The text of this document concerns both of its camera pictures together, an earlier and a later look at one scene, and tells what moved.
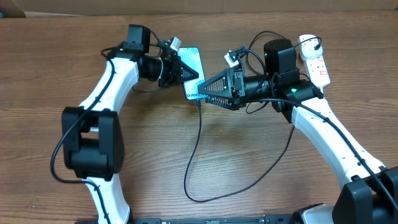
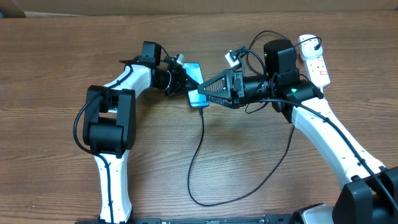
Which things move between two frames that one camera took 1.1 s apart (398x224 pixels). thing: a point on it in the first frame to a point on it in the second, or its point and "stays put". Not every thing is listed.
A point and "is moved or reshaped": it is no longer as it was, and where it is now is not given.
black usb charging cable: (309, 38) to (259, 33)
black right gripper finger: (219, 85) stays put
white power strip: (316, 70) stays put
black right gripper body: (240, 99) stays put
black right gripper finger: (226, 102) stays put
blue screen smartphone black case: (191, 57) is moved or reshaped
